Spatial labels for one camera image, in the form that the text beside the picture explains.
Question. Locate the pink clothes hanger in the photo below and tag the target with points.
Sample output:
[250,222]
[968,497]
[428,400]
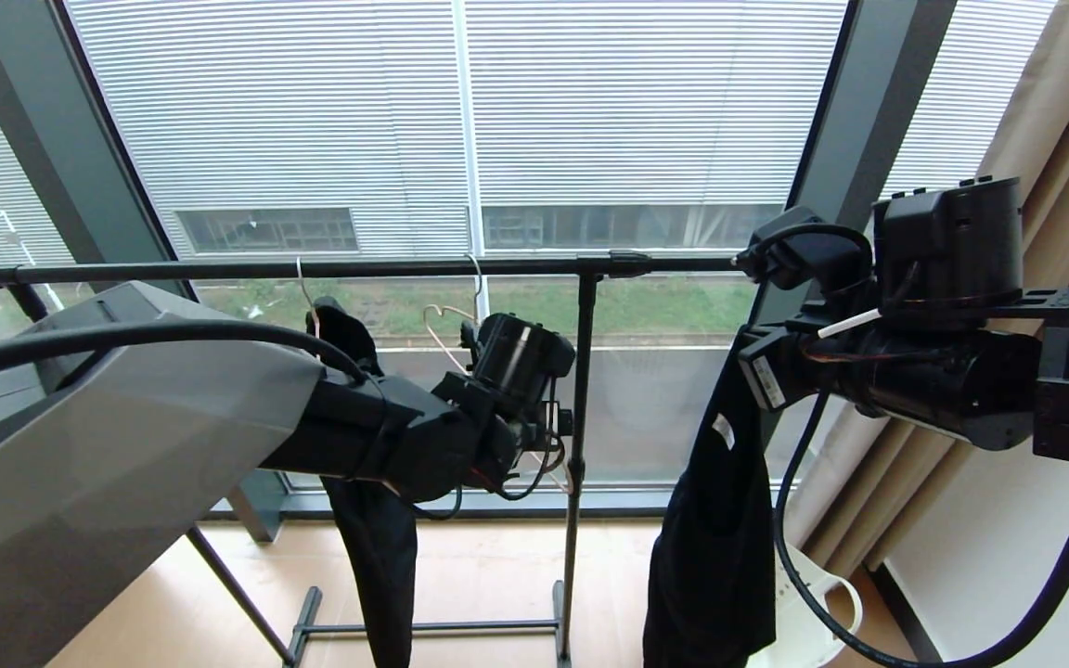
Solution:
[301,278]
[477,278]

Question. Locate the black clothes rack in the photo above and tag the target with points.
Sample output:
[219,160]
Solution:
[219,271]

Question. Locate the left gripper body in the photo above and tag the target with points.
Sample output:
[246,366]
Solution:
[534,445]

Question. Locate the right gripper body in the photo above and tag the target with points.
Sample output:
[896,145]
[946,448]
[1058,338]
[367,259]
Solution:
[804,366]

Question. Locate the white laundry basket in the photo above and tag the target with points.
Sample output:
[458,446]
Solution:
[804,622]

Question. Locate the window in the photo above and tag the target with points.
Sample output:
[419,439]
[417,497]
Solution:
[637,111]

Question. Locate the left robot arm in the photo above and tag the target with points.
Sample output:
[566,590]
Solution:
[126,445]

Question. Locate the heap of clothes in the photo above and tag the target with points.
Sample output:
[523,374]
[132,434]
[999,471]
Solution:
[711,557]

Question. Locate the black shorts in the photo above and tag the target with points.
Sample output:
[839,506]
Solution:
[386,575]

